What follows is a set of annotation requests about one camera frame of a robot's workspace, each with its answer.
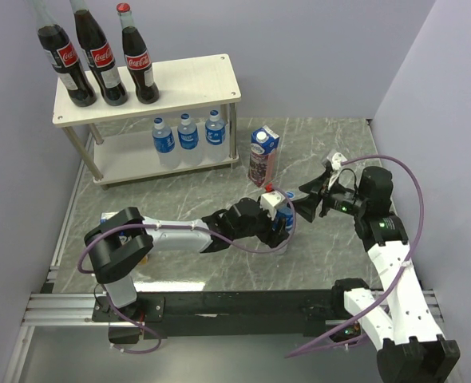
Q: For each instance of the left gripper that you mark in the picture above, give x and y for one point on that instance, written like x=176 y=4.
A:
x=271 y=237

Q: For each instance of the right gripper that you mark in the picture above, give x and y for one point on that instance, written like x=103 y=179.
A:
x=306 y=206

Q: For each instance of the water bottle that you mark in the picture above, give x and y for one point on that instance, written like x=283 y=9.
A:
x=164 y=143
x=215 y=135
x=189 y=140
x=284 y=214

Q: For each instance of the orange juice carton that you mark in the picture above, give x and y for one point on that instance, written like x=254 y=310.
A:
x=108 y=217

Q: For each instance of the cola bottle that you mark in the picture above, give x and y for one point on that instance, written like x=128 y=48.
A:
x=62 y=55
x=99 y=54
x=137 y=58

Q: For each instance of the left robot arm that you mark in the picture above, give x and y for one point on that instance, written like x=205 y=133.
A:
x=117 y=245

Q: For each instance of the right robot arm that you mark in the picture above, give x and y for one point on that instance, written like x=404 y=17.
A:
x=410 y=345

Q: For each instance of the white two-tier shelf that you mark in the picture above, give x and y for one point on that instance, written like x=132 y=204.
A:
x=207 y=82

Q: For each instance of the grape juice carton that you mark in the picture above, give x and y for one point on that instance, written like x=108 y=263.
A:
x=263 y=149

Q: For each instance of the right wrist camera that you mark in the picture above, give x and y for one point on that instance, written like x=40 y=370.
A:
x=333 y=164

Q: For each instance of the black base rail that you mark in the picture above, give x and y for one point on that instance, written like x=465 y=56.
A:
x=220 y=313

